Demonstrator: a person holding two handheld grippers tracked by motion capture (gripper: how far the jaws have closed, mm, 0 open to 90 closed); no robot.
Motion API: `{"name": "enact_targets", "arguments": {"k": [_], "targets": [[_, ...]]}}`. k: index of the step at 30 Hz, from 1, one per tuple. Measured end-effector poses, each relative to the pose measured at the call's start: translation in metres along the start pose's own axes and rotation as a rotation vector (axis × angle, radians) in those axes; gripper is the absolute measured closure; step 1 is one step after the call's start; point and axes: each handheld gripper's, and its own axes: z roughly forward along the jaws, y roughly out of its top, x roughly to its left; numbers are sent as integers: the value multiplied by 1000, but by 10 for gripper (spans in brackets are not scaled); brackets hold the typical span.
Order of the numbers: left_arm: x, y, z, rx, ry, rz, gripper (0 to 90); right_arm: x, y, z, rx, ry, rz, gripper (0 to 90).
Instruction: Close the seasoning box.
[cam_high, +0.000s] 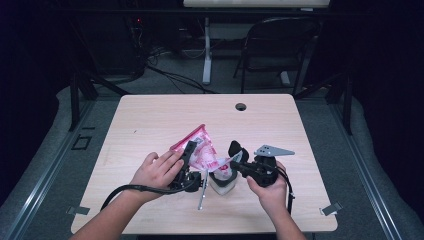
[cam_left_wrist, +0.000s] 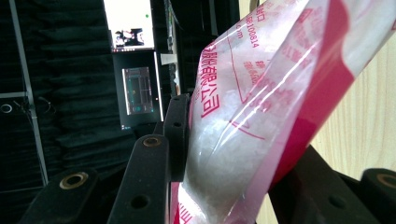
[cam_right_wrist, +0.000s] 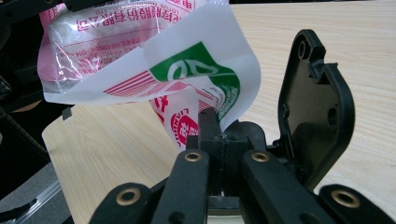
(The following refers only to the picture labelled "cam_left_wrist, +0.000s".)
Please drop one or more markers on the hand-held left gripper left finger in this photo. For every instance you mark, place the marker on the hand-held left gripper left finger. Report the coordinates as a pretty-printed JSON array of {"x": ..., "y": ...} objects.
[{"x": 146, "y": 174}]

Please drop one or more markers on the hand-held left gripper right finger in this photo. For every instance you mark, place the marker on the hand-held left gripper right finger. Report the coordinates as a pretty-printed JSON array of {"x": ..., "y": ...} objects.
[{"x": 311, "y": 193}]

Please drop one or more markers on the pink plastic seasoning bag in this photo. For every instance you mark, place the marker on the pink plastic seasoning bag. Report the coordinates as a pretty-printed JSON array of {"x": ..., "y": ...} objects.
[{"x": 249, "y": 109}]

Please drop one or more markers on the dark monitor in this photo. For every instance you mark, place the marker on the dark monitor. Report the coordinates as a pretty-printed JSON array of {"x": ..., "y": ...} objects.
[{"x": 138, "y": 90}]

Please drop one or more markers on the white paper sheet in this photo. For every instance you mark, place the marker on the white paper sheet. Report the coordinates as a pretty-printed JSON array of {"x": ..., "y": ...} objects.
[{"x": 168, "y": 59}]

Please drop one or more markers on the grey metal pole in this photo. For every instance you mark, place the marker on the grey metal pole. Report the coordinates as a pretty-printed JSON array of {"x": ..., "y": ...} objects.
[{"x": 26, "y": 84}]

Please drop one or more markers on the bright monitor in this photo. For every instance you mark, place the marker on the bright monitor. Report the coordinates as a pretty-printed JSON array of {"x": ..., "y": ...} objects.
[{"x": 130, "y": 15}]

